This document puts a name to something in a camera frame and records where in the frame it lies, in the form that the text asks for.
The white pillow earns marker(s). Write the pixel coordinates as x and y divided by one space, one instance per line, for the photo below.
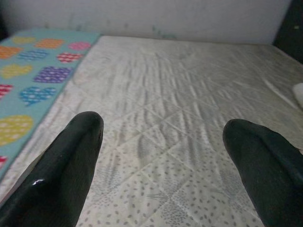
298 93

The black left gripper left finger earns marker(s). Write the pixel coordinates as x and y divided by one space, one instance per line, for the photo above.
52 179

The teal heart print sheet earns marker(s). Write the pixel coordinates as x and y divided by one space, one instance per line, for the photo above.
35 71

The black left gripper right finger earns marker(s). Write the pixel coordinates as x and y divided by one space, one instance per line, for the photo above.
267 179

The white quilted mattress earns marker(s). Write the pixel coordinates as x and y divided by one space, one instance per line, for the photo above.
165 94

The black tufted headboard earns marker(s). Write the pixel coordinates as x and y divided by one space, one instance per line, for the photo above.
291 35

